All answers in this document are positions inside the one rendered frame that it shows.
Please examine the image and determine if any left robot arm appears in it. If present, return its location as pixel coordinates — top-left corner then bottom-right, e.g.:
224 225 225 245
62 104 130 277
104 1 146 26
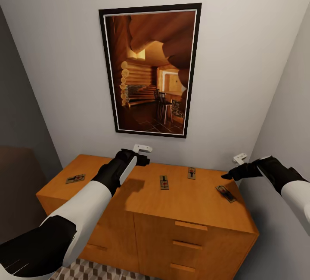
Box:
0 145 152 280

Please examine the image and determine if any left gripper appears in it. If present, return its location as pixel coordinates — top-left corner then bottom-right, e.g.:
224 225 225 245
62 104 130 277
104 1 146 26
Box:
135 153 150 167

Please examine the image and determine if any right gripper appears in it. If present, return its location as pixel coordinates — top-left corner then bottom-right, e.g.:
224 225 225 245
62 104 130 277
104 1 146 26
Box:
221 163 252 181

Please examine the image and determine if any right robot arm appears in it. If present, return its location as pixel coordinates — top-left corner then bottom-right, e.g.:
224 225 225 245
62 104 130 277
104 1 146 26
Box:
221 153 310 237

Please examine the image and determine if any mousetrap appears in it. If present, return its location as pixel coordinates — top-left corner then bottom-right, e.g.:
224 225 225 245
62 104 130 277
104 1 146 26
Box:
188 167 195 180
216 185 236 203
160 175 169 190
66 175 85 184

